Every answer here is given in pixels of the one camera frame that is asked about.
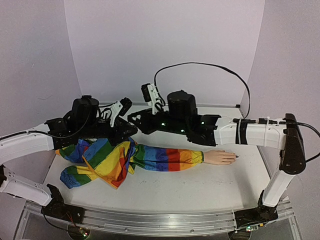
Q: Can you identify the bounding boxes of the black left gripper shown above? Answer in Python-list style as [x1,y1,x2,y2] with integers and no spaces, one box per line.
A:
[78,117,134,146]

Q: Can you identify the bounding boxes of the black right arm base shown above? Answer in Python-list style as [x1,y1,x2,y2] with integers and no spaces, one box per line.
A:
[234,190,278,230]

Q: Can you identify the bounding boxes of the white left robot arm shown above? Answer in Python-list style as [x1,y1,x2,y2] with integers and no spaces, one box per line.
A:
[0,95,138,219]

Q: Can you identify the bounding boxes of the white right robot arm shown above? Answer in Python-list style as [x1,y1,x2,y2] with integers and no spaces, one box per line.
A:
[127,91,306,207]

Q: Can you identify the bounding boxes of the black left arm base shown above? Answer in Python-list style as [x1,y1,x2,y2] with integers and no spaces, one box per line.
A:
[41,183,85,224]

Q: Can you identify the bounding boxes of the rainbow striped jacket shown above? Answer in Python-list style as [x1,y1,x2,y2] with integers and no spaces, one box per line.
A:
[55,138,204,189]

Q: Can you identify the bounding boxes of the mannequin hand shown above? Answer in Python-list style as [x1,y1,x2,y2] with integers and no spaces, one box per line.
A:
[203,150,238,166]

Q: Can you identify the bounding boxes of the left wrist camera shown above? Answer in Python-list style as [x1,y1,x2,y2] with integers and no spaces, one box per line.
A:
[108,97,133,128]

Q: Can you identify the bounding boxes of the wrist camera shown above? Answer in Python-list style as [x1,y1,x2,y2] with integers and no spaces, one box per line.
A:
[141,83,166,115]
[108,97,133,128]

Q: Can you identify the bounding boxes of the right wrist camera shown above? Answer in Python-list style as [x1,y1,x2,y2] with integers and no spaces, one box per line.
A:
[141,83,166,115]

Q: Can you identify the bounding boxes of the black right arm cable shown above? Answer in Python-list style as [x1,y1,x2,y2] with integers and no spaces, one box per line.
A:
[153,62,251,118]

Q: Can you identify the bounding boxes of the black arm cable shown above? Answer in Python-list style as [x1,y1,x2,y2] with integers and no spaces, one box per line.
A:
[153,62,251,118]
[27,129,55,140]

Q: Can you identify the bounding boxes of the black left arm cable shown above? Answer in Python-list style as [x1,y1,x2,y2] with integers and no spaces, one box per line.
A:
[27,129,55,140]

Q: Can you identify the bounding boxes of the aluminium front rail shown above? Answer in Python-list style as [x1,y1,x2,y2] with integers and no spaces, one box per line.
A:
[23,202,293,232]

